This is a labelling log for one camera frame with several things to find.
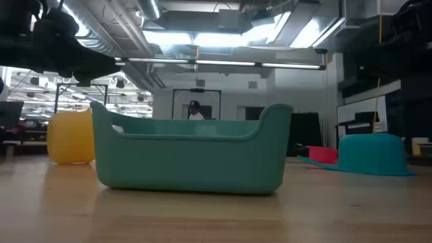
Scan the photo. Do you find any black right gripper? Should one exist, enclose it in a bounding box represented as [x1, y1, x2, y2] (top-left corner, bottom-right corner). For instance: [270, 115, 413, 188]
[343, 25, 432, 80]

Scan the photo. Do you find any teal plastic basket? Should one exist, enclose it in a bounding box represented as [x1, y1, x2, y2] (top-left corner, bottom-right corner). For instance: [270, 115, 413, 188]
[89, 101, 294, 196]

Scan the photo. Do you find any yellow measuring cup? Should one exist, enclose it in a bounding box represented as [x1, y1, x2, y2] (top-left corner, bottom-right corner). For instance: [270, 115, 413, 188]
[47, 108, 97, 165]

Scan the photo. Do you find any red measuring cup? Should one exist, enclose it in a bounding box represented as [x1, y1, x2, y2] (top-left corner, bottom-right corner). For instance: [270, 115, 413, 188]
[306, 145, 339, 165]

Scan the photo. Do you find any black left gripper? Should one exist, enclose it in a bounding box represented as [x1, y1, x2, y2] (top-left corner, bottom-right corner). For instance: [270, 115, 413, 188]
[0, 22, 122, 87]

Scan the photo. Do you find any yellow box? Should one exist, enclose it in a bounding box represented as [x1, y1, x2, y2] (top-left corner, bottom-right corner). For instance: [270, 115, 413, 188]
[411, 137, 430, 157]

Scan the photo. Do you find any person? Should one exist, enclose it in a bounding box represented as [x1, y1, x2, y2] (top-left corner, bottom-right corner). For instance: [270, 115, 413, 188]
[187, 100, 206, 121]

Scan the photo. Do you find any black shelf unit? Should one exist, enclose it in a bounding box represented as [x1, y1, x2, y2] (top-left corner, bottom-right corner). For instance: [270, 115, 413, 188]
[336, 111, 381, 149]

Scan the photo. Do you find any light blue measuring cup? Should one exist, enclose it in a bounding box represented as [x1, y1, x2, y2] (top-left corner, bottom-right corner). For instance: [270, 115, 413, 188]
[296, 133, 416, 177]

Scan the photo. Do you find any dark monitor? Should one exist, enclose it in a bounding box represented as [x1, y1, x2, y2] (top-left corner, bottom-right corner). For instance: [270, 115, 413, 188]
[0, 101, 24, 129]

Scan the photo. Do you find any black cabinet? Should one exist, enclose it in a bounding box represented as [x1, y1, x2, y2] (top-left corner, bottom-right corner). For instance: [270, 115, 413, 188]
[286, 112, 323, 158]

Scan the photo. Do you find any long tube light bar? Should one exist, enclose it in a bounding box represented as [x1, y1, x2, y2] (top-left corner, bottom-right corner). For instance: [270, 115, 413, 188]
[113, 56, 327, 71]

